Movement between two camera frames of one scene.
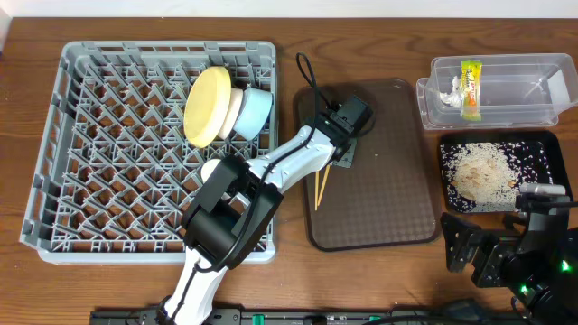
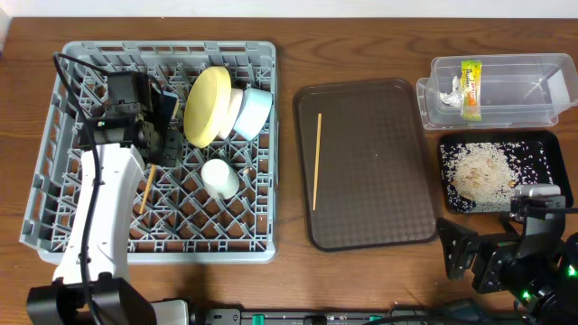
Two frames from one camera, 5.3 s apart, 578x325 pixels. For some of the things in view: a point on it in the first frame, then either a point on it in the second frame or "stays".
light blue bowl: [256, 107] stays
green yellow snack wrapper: [470, 89] stays
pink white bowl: [234, 106] stays
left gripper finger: [345, 154] to [172, 148]
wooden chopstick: [324, 180] to [147, 189]
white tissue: [454, 97] stays
